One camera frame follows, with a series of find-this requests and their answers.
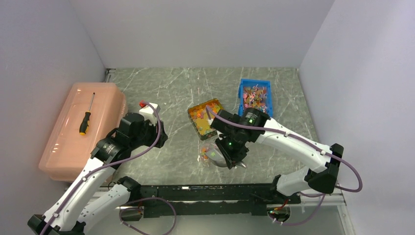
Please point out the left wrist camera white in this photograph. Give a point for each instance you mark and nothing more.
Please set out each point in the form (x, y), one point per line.
(148, 113)

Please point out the yellow black screwdriver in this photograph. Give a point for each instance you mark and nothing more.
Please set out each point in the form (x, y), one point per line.
(83, 129)

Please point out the blue bin of lollipops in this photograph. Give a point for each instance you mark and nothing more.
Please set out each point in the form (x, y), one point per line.
(255, 94)

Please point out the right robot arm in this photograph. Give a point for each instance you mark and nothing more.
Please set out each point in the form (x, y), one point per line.
(320, 171)

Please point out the candy tin with gummies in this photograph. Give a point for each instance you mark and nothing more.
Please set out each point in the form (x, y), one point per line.
(199, 118)

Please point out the pink plastic storage box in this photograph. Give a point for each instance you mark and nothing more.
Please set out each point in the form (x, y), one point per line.
(66, 151)

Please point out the metal scoop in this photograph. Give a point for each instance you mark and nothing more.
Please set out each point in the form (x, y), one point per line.
(216, 158)

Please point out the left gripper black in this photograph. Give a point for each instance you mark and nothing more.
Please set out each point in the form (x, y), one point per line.
(153, 129)

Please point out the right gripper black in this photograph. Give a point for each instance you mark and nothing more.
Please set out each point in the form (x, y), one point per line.
(231, 157)

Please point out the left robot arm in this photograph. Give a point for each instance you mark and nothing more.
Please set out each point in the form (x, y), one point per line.
(73, 213)

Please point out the clear plastic cup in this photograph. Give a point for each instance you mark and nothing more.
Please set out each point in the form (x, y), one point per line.
(203, 151)

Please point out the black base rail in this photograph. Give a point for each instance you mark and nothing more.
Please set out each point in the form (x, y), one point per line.
(153, 201)

